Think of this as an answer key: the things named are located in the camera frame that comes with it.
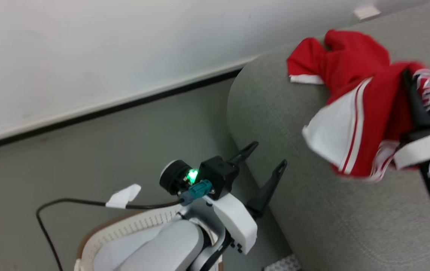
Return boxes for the teal cable connector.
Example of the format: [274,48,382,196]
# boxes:
[180,180,213,206]

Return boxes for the grey fabric sofa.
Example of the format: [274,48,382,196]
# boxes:
[227,0,430,271]

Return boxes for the red and white garment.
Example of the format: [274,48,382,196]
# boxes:
[286,29,430,182]

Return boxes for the thin black camera cable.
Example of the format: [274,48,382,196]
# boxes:
[36,198,185,271]

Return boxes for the white wall trim strip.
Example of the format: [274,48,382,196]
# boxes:
[0,56,261,148]

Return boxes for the white perforated laundry basket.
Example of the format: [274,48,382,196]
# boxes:
[74,208,223,271]

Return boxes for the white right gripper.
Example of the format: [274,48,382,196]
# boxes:
[393,70,430,171]

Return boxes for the white textured mat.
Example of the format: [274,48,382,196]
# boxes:
[263,254,302,271]

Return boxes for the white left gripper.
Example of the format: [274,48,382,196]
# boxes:
[205,142,288,254]

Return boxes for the white cable label tag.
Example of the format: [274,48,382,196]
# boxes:
[105,184,142,209]

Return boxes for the white wall box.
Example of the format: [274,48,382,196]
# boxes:
[353,5,381,20]

